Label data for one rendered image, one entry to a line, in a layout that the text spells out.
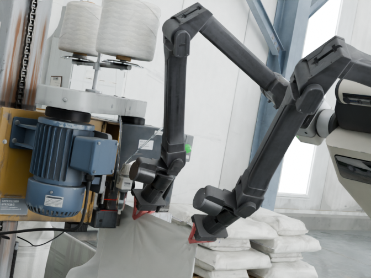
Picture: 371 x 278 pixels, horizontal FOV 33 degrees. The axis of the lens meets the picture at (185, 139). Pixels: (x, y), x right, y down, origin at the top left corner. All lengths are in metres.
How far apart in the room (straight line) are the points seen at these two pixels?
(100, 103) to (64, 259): 1.47
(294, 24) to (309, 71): 6.41
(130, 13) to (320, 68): 0.61
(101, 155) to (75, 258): 1.36
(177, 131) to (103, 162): 0.27
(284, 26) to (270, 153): 6.58
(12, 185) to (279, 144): 0.77
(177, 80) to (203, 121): 5.65
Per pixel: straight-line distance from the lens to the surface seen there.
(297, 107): 1.31
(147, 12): 1.70
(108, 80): 5.83
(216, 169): 7.57
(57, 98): 1.58
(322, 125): 1.89
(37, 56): 1.82
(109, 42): 1.68
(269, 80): 1.79
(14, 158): 1.77
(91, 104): 1.60
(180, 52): 1.62
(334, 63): 1.27
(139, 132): 1.94
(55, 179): 1.62
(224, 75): 7.46
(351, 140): 1.80
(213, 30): 1.67
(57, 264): 3.05
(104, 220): 1.93
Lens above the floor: 1.42
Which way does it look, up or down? 3 degrees down
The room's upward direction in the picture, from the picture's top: 10 degrees clockwise
